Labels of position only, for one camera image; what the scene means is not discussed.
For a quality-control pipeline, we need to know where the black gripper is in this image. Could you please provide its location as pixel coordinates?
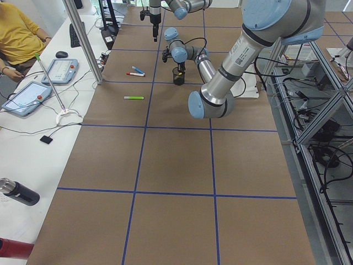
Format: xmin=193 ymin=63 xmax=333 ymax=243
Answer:
xmin=177 ymin=62 xmax=186 ymax=74
xmin=150 ymin=12 xmax=161 ymax=42

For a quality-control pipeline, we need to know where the blue marker pen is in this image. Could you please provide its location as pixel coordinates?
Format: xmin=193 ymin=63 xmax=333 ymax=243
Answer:
xmin=132 ymin=66 xmax=146 ymax=75

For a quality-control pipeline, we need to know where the red marker pen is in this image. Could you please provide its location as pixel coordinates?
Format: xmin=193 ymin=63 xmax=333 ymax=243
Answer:
xmin=126 ymin=72 xmax=146 ymax=77

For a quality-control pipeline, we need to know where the green marker pen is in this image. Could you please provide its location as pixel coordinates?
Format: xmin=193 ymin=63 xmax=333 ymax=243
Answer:
xmin=124 ymin=96 xmax=144 ymax=100

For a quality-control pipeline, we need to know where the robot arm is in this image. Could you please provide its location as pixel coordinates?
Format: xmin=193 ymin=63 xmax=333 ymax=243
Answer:
xmin=164 ymin=0 xmax=326 ymax=119
xmin=146 ymin=0 xmax=212 ymax=42

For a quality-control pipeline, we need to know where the black mesh pen cup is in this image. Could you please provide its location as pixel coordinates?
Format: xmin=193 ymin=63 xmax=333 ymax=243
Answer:
xmin=172 ymin=67 xmax=185 ymax=86

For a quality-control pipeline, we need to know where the black keyboard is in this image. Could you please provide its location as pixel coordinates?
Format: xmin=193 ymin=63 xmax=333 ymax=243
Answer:
xmin=69 ymin=24 xmax=81 ymax=48

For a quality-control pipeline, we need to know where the black computer mouse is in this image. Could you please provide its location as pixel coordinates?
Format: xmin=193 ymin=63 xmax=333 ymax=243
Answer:
xmin=55 ymin=51 xmax=68 ymax=59

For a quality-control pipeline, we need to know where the upper teach pendant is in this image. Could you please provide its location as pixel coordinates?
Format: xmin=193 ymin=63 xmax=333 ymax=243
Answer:
xmin=46 ymin=58 xmax=79 ymax=85

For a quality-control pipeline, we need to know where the teach pendant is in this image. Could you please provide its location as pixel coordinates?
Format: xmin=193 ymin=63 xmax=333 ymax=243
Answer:
xmin=46 ymin=58 xmax=79 ymax=85
xmin=2 ymin=81 xmax=52 ymax=117

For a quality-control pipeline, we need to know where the person in yellow shirt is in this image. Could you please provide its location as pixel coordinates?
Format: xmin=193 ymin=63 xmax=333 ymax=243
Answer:
xmin=1 ymin=2 xmax=51 ymax=82

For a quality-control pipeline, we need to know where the lower teach pendant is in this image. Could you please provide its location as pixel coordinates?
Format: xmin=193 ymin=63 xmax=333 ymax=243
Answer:
xmin=2 ymin=81 xmax=52 ymax=117

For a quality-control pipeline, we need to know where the small black square pad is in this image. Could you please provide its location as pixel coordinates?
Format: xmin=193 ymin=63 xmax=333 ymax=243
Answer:
xmin=40 ymin=135 xmax=53 ymax=145

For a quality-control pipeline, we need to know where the black thermos bottle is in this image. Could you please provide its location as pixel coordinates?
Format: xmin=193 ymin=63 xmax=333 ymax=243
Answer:
xmin=1 ymin=178 xmax=40 ymax=206

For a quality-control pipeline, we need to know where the red bottle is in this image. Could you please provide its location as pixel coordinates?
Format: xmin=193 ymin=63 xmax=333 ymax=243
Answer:
xmin=1 ymin=238 xmax=34 ymax=259

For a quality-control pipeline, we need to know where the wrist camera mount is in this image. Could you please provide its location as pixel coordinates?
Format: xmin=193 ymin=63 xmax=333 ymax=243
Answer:
xmin=162 ymin=47 xmax=172 ymax=63
xmin=140 ymin=7 xmax=150 ymax=21

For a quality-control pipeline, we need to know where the black braided right cable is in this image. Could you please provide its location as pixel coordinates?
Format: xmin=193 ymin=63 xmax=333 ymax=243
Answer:
xmin=176 ymin=38 xmax=207 ymax=60

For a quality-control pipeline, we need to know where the aluminium frame post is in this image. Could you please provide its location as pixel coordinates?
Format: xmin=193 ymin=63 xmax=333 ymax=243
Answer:
xmin=63 ymin=0 xmax=103 ymax=84

